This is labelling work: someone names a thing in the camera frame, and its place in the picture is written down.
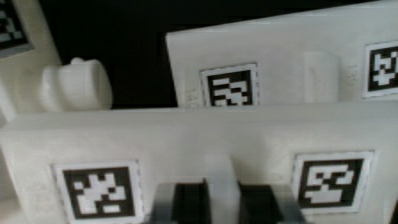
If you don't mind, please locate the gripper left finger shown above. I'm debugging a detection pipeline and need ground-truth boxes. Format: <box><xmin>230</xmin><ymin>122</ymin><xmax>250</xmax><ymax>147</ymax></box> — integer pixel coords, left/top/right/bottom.
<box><xmin>147</xmin><ymin>181</ymin><xmax>211</xmax><ymax>224</ymax></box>

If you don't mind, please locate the white cabinet body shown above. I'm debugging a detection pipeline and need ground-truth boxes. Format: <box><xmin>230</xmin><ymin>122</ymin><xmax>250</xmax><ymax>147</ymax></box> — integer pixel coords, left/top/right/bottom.
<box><xmin>0</xmin><ymin>0</ymin><xmax>113</xmax><ymax>224</ymax></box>

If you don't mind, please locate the white cabinet door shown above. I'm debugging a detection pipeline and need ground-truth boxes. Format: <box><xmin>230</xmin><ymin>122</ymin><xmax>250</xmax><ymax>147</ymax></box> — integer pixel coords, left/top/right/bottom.
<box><xmin>0</xmin><ymin>99</ymin><xmax>398</xmax><ymax>224</ymax></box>
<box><xmin>164</xmin><ymin>0</ymin><xmax>398</xmax><ymax>107</ymax></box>

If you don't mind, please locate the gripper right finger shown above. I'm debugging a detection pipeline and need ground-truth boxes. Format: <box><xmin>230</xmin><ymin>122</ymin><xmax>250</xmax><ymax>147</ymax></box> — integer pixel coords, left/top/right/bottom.
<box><xmin>237</xmin><ymin>183</ymin><xmax>305</xmax><ymax>224</ymax></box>

